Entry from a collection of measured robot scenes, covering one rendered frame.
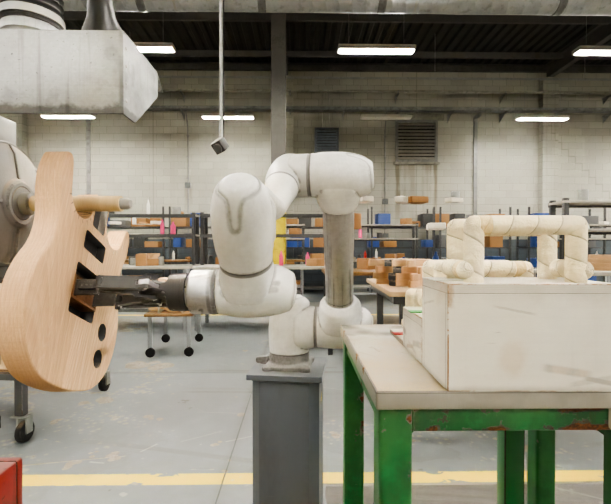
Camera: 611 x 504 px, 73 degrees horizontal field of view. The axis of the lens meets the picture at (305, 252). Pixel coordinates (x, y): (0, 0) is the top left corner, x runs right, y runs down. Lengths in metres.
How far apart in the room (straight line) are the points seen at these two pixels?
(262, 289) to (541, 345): 0.47
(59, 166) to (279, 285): 0.45
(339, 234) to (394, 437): 0.74
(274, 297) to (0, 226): 0.55
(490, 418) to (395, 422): 0.16
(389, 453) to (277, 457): 0.96
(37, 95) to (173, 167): 11.76
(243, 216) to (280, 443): 1.11
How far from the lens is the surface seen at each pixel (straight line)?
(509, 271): 0.92
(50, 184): 0.88
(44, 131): 14.25
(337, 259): 1.38
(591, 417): 0.87
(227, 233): 0.71
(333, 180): 1.23
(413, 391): 0.72
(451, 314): 0.70
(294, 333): 1.57
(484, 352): 0.73
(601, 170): 14.90
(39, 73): 0.88
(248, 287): 0.77
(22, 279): 0.79
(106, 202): 0.94
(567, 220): 0.79
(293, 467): 1.68
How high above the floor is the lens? 1.16
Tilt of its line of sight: 1 degrees down
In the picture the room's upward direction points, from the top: straight up
